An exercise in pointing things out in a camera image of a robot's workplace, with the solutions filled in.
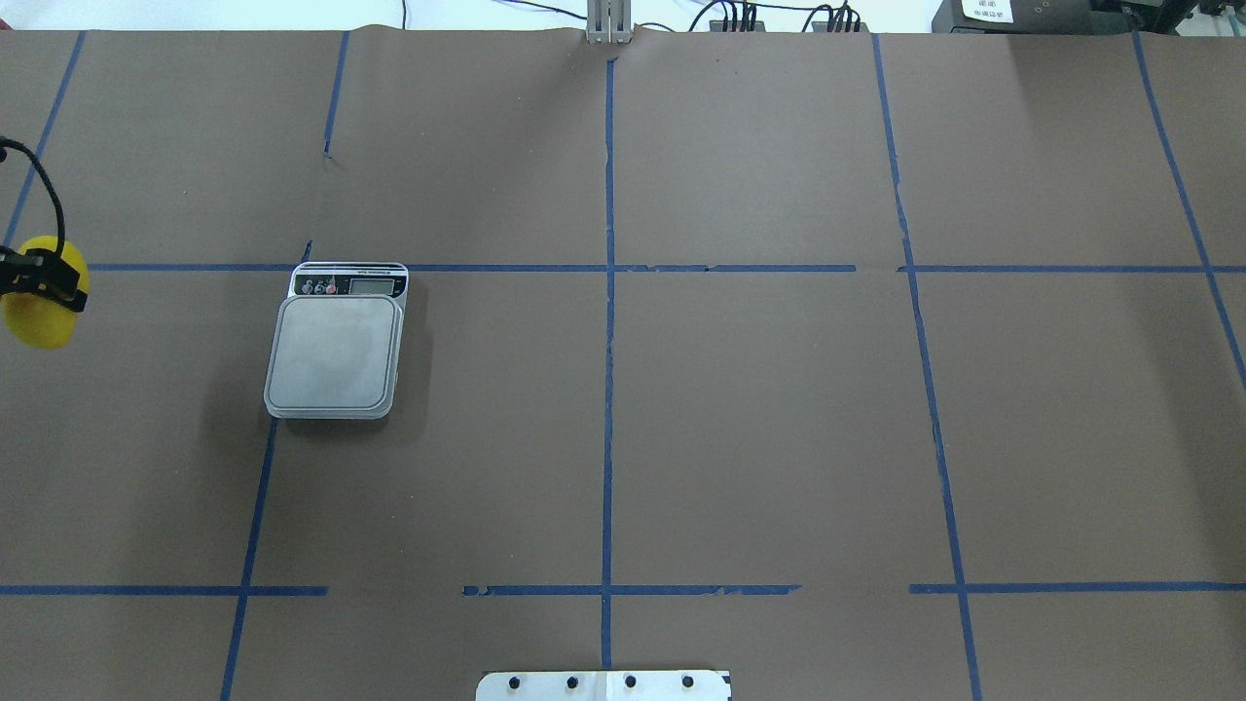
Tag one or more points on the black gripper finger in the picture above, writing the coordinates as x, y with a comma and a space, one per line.
61, 278

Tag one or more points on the yellow mango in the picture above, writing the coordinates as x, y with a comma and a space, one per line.
39, 323

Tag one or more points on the digital kitchen scale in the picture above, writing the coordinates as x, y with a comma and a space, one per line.
338, 333

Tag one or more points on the silver metal mounting plate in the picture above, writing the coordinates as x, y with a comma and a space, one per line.
606, 685

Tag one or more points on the black device with label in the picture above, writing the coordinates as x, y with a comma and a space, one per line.
1025, 17

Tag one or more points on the aluminium profile post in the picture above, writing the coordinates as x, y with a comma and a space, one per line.
609, 22

